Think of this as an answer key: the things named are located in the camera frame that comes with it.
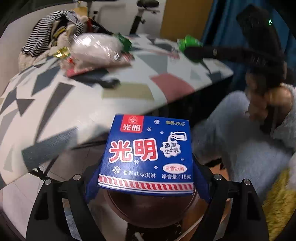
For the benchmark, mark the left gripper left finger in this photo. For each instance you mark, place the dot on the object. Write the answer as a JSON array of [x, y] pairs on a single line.
[[92, 187]]

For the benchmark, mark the clear bag white cotton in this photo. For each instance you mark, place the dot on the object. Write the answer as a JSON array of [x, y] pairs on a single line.
[[96, 48]]

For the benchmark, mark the white fleece garment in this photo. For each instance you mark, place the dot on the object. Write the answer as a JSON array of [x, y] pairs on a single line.
[[62, 35]]

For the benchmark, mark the brown trash bin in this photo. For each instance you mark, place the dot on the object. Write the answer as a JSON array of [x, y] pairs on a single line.
[[156, 217]]

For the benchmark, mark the geometric pattern tablecloth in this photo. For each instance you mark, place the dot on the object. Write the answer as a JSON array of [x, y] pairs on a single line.
[[43, 112]]

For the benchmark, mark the person's right hand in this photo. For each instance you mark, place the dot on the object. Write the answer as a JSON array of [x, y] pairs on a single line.
[[280, 97]]

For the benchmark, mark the blue ice cream box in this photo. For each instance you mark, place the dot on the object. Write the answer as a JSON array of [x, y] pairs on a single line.
[[148, 155]]

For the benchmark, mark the striped black white shirt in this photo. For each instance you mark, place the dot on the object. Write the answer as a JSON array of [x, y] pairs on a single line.
[[40, 36]]

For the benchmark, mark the blue curtain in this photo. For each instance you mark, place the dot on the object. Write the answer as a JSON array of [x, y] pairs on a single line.
[[222, 29]]

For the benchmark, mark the green snack packet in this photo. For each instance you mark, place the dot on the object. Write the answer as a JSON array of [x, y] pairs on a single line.
[[127, 45]]

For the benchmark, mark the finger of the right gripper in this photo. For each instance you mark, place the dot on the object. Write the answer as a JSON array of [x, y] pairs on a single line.
[[237, 55]]

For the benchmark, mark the grey fleece right forearm sleeve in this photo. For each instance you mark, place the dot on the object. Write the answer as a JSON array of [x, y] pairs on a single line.
[[246, 152]]

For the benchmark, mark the gold foil wrapper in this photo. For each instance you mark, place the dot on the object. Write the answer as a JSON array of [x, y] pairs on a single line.
[[62, 53]]

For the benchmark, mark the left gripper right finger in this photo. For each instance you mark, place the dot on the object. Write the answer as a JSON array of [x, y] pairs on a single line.
[[202, 177]]

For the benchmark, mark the wooden door panel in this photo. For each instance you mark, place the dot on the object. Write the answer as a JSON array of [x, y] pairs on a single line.
[[185, 17]]

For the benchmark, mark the pink blister card package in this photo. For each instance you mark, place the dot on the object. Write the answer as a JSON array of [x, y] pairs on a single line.
[[75, 67]]

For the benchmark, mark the black exercise bike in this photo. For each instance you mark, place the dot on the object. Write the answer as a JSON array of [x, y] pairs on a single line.
[[118, 16]]

